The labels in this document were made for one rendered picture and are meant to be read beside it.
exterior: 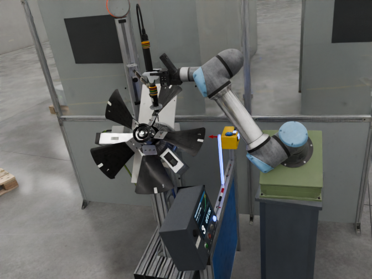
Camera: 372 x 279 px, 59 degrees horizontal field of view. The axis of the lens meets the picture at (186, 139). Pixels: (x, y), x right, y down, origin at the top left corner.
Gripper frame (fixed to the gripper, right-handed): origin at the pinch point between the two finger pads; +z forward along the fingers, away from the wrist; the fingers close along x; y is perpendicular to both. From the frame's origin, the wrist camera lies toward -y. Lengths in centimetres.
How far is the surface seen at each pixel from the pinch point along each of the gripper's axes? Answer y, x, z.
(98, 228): 158, 37, 91
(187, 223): 30, -81, -42
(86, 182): 130, 70, 115
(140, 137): 36.3, -7.0, 7.2
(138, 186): 58, -25, 5
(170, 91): 16.6, 15.9, -6.6
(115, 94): 16.6, 11.3, 27.4
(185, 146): 41.0, -7.9, -20.1
